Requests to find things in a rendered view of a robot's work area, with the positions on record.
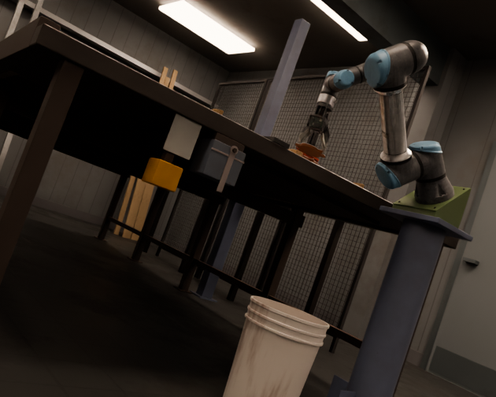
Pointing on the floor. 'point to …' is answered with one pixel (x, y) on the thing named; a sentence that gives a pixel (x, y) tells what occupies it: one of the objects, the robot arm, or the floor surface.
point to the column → (397, 305)
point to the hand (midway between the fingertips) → (310, 150)
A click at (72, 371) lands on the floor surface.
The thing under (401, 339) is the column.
